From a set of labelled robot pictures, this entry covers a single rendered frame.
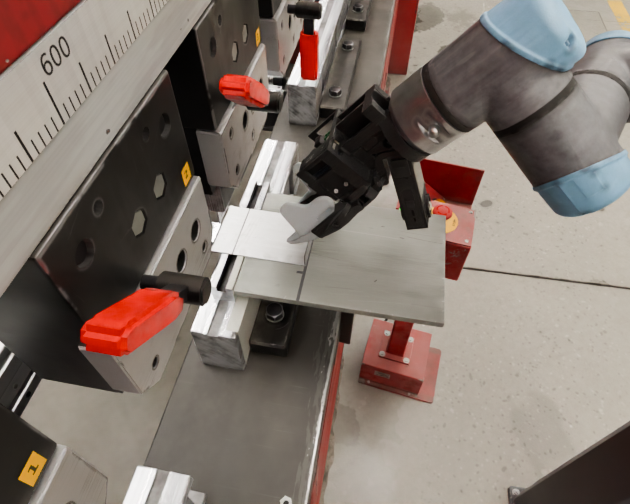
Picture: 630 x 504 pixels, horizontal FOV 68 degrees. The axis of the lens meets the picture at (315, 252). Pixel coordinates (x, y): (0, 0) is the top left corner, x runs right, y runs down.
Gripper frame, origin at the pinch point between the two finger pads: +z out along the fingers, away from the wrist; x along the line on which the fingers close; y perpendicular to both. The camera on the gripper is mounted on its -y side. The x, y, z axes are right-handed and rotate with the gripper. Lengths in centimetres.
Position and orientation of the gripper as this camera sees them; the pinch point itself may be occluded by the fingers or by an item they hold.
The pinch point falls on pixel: (303, 221)
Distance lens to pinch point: 61.2
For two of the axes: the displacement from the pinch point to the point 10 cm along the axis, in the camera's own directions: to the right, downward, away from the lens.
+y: -7.5, -5.1, -4.2
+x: -1.8, 7.7, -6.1
